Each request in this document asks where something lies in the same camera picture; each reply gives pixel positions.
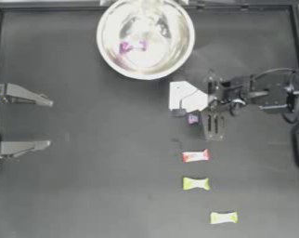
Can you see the red candy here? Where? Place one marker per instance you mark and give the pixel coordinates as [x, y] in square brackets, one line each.
[196, 156]

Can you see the green candy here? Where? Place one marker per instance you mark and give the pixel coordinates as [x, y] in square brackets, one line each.
[196, 183]
[224, 218]

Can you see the steel bowl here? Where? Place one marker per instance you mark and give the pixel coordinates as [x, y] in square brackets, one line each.
[118, 21]

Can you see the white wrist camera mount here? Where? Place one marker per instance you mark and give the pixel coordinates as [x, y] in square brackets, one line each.
[186, 96]

